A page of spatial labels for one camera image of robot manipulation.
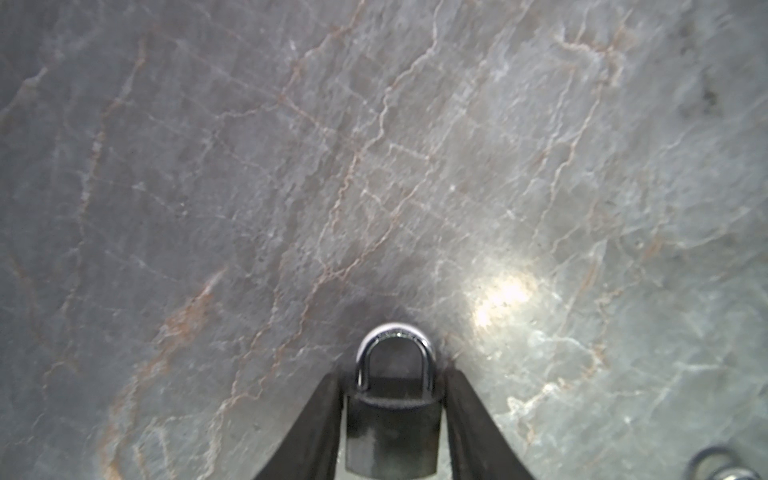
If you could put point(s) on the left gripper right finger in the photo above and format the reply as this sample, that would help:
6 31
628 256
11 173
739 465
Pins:
478 450

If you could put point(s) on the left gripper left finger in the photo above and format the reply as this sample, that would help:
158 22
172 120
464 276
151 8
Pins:
310 448

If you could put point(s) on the dark grey padlock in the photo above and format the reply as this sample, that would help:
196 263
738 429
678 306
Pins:
393 423

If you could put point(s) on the blue padlock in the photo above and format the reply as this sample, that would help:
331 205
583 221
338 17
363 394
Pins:
719 463

